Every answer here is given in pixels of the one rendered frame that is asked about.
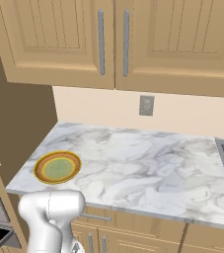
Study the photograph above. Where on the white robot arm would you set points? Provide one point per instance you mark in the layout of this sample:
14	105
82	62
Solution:
51	217

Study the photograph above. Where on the tan wall cupboard door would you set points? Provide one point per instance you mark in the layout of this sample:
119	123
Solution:
51	39
182	42

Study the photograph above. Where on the brown rimmed green plate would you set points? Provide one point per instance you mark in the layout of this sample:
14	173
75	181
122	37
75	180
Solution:
57	167

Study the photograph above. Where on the tan drawer front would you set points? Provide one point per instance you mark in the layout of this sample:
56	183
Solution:
133	220
212	238

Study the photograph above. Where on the tan base cupboard door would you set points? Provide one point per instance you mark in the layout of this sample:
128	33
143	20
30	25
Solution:
139	242
85	238

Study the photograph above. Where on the grey wall socket plate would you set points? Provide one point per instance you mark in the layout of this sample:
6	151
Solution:
146	105

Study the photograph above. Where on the tan oven cabinet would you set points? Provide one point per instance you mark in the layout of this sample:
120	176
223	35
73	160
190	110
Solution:
0	184

